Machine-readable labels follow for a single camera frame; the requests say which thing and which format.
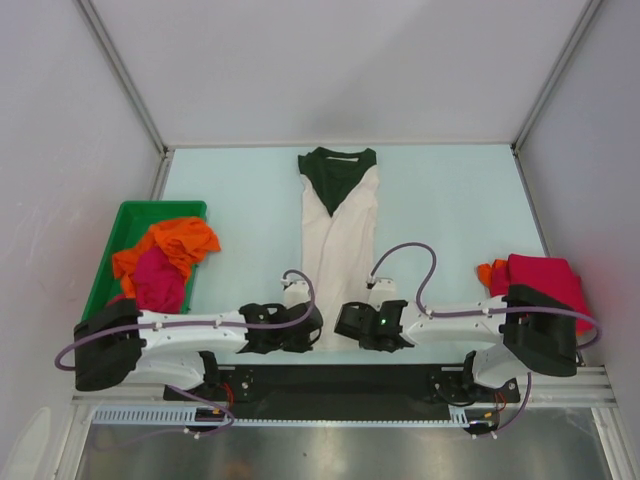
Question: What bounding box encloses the white and green t-shirt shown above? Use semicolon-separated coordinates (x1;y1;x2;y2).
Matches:
298;147;380;351

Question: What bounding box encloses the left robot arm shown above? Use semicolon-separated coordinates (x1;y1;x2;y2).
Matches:
74;300;324;400

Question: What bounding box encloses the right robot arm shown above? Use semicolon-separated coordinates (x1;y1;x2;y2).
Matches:
334;285;578;401

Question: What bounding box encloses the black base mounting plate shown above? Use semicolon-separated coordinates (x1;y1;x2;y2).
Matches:
188;364;521;413

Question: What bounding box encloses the folded orange t-shirt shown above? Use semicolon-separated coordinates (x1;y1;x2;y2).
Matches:
475;259;507;289

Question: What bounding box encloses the orange t-shirt in bin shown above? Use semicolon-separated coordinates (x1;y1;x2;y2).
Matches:
112;217;221;293

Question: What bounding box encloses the pink t-shirt in bin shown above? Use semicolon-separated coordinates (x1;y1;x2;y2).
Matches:
108;247;186;314

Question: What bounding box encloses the folded pink t-shirt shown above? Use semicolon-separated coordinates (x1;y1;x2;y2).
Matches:
488;253;591;317

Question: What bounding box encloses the green plastic bin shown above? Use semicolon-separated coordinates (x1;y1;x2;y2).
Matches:
80;200;207;322

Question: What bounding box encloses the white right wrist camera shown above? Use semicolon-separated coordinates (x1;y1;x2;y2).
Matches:
367;277;397;310

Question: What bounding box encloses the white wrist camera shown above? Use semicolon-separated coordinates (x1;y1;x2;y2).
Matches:
283;280;311;308
367;277;397;310

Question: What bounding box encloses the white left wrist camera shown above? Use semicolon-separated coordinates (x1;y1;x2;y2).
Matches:
283;280;311;308

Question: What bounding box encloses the slotted cable duct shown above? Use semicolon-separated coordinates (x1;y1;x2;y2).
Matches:
92;405;497;428

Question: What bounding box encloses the aluminium frame rail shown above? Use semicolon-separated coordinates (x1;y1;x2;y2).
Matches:
71;367;617;408

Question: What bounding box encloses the right aluminium corner post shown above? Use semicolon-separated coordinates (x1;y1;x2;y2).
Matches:
511;0;606;156

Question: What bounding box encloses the aluminium corner post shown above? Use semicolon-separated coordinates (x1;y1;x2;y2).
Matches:
74;0;168;158
511;0;606;156

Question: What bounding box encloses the left aluminium corner post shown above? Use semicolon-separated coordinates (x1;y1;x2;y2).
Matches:
74;0;168;158

